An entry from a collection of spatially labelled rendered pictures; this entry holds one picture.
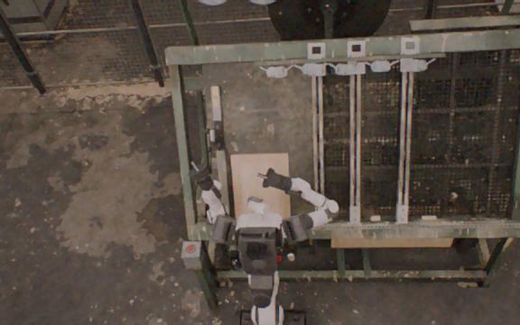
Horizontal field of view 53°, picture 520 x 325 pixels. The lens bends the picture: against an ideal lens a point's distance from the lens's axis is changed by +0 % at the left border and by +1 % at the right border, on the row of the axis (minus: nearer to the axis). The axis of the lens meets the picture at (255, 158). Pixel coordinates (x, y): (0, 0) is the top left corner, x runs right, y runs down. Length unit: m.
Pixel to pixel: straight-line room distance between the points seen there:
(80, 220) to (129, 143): 0.97
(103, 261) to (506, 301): 3.26
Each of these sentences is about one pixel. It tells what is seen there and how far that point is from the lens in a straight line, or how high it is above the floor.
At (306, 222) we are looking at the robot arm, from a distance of 3.02.
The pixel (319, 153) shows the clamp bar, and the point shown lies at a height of 1.31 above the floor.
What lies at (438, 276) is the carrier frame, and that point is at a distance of 4.23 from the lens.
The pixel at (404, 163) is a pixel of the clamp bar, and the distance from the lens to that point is 3.38.
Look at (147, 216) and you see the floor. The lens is 4.86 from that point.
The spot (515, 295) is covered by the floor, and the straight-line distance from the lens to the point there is 4.52.
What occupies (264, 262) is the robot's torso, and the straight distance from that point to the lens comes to 2.98.
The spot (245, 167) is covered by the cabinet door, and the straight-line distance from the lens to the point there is 3.41.
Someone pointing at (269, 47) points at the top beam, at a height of 1.93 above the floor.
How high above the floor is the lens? 3.89
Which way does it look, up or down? 51 degrees down
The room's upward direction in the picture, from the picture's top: 9 degrees counter-clockwise
